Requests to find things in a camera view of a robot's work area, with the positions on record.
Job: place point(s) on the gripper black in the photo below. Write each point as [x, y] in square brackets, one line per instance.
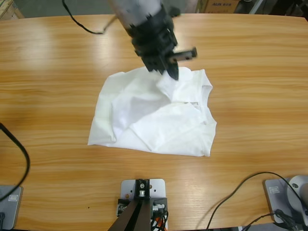
[154, 43]

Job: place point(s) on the white t-shirt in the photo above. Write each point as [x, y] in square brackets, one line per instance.
[149, 115]

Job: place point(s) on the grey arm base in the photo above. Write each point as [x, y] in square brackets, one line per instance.
[276, 202]
[12, 211]

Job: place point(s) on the cardboard box with AUX print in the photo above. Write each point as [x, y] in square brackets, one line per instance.
[221, 6]

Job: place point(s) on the wooden crate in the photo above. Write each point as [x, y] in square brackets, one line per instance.
[9, 8]

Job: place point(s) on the grey metal frame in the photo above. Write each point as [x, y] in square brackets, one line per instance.
[256, 7]

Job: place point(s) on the black post clamp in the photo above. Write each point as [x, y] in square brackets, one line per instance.
[145, 195]

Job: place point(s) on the black side bracket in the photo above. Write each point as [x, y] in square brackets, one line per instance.
[122, 204]
[162, 202]

